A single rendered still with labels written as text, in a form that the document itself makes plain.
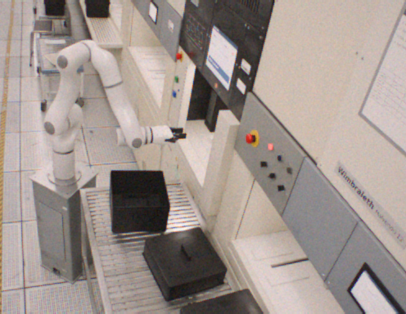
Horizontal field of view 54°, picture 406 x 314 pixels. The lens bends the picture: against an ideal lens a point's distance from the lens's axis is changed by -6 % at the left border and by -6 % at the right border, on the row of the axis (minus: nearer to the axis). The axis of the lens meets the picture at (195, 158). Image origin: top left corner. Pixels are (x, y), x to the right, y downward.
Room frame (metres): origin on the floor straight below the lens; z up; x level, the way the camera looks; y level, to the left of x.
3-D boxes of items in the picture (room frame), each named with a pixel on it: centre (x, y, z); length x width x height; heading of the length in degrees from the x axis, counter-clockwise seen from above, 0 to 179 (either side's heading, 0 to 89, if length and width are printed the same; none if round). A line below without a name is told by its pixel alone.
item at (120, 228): (1.55, 0.24, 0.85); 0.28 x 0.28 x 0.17; 18
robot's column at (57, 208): (1.72, 0.70, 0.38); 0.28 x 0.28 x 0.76; 71
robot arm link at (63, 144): (1.75, 0.69, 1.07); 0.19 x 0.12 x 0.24; 162
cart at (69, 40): (4.00, 1.66, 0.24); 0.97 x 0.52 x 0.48; 29
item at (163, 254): (1.24, -0.04, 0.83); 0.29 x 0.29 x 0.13; 33
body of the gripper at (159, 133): (1.65, 0.19, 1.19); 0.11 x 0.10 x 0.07; 117
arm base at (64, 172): (1.72, 0.70, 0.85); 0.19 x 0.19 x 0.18
